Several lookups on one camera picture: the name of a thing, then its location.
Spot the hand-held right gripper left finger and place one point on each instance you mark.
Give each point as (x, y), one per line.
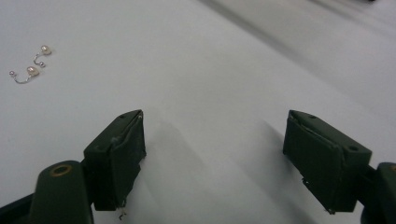
(115, 161)

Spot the pearl hook earring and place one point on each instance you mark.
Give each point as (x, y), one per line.
(32, 71)
(45, 50)

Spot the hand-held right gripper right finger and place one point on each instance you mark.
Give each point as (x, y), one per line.
(323, 161)

